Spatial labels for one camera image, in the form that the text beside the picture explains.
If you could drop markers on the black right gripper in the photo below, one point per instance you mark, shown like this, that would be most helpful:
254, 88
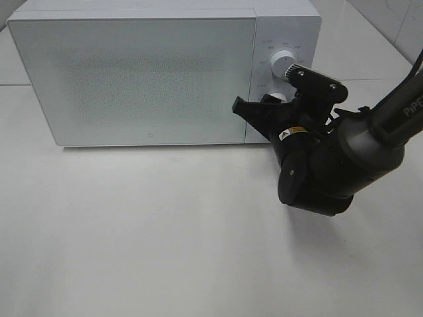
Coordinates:
294, 134

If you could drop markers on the white round knob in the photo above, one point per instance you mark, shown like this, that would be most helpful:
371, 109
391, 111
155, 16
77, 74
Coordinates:
281, 61
279, 95

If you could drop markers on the white microwave door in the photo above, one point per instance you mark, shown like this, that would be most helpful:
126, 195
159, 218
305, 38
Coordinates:
138, 82

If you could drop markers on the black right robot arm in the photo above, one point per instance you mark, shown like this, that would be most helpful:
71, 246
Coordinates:
327, 154

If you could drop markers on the white microwave oven body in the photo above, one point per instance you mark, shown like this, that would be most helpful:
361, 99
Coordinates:
293, 25

